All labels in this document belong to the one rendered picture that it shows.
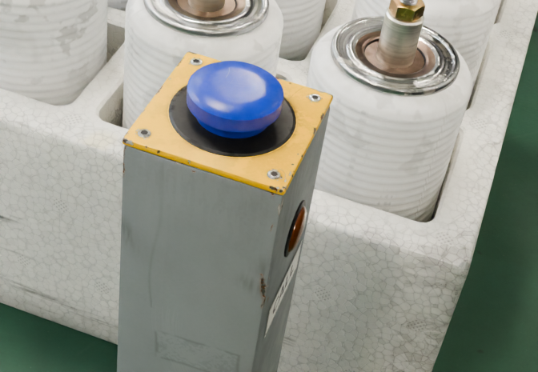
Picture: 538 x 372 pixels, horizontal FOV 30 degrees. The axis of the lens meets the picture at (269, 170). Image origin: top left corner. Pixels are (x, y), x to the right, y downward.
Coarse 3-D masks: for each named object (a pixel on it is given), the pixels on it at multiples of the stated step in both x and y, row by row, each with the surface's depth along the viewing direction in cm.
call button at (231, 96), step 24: (216, 72) 42; (240, 72) 42; (264, 72) 42; (192, 96) 41; (216, 96) 41; (240, 96) 41; (264, 96) 41; (216, 120) 40; (240, 120) 40; (264, 120) 41
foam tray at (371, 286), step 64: (512, 0) 79; (512, 64) 72; (0, 128) 62; (64, 128) 61; (0, 192) 65; (64, 192) 63; (320, 192) 59; (448, 192) 61; (0, 256) 70; (64, 256) 67; (320, 256) 59; (384, 256) 58; (448, 256) 57; (64, 320) 72; (320, 320) 63; (384, 320) 61; (448, 320) 59
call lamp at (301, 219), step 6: (300, 210) 44; (306, 210) 45; (300, 216) 44; (300, 222) 44; (294, 228) 44; (300, 228) 45; (294, 234) 44; (300, 234) 45; (294, 240) 44; (294, 246) 45; (288, 252) 45
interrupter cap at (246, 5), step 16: (144, 0) 59; (160, 0) 59; (176, 0) 60; (240, 0) 61; (256, 0) 61; (160, 16) 58; (176, 16) 58; (192, 16) 59; (208, 16) 59; (224, 16) 59; (240, 16) 59; (256, 16) 59; (192, 32) 57; (208, 32) 57; (224, 32) 58; (240, 32) 58
